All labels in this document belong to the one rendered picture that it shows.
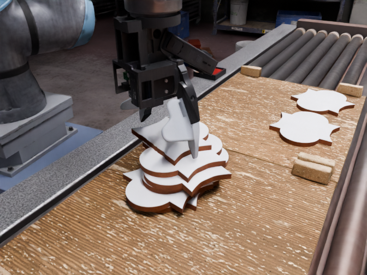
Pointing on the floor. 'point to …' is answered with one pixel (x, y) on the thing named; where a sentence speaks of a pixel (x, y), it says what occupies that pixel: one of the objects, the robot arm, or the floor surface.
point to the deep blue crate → (182, 32)
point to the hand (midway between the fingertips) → (169, 137)
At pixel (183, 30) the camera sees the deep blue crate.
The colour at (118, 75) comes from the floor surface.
